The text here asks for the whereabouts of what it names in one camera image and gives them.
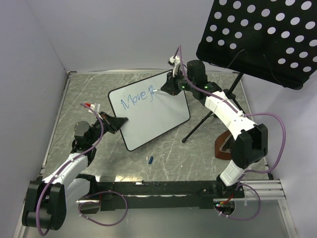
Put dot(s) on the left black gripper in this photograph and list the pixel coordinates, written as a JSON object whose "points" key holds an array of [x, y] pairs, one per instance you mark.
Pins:
{"points": [[113, 124]]}

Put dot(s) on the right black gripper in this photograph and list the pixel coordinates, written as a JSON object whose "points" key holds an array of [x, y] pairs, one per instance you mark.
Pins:
{"points": [[169, 87]]}

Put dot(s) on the white whiteboard black frame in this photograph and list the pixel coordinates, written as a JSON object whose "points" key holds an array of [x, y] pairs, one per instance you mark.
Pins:
{"points": [[150, 114]]}

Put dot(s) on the blue marker cap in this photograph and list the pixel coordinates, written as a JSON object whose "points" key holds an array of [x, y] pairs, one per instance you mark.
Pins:
{"points": [[151, 160]]}

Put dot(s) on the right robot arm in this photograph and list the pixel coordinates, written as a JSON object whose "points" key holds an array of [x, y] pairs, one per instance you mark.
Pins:
{"points": [[250, 139]]}

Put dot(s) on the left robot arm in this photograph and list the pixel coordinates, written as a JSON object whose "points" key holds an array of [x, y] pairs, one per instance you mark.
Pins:
{"points": [[47, 199]]}

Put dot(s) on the black perforated music stand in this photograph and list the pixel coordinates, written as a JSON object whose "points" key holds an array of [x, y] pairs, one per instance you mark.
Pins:
{"points": [[273, 40]]}

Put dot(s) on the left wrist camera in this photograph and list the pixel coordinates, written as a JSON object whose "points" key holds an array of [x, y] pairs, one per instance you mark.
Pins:
{"points": [[94, 106]]}

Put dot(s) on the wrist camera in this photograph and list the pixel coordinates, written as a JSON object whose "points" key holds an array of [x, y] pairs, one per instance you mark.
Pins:
{"points": [[175, 63], [94, 106]]}

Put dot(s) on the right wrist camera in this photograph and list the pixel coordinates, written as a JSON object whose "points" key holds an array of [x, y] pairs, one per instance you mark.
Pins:
{"points": [[175, 63]]}

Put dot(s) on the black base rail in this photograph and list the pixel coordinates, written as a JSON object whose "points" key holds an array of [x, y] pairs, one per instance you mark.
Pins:
{"points": [[161, 194]]}

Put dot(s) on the aluminium frame rail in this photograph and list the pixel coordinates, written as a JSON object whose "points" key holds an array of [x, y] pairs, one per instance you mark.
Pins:
{"points": [[267, 189]]}

